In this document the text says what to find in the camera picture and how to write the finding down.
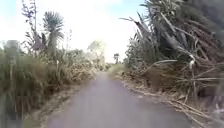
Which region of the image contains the grey asphalt path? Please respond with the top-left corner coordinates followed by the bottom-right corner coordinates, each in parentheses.
top-left (46, 71), bottom-right (198, 128)

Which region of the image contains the verge of dry grass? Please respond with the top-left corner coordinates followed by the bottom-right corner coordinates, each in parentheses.
top-left (23, 78), bottom-right (98, 128)

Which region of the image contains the verge with dry flax leaves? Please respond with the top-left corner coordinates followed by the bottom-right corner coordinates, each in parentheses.
top-left (121, 78), bottom-right (224, 128)

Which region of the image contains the cabbage tree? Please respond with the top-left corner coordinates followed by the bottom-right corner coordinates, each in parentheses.
top-left (42, 10), bottom-right (65, 54)

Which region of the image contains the row of green grassy bushes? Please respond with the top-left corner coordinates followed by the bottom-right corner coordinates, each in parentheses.
top-left (0, 39), bottom-right (104, 128)

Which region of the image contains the pale leafy tree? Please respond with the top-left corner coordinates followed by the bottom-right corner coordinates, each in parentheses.
top-left (87, 39), bottom-right (107, 68)

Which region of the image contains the row of flax bushes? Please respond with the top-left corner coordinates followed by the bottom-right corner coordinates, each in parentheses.
top-left (119, 0), bottom-right (224, 101)

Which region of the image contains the small tree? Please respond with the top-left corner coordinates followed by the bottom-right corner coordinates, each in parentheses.
top-left (113, 52), bottom-right (120, 65)

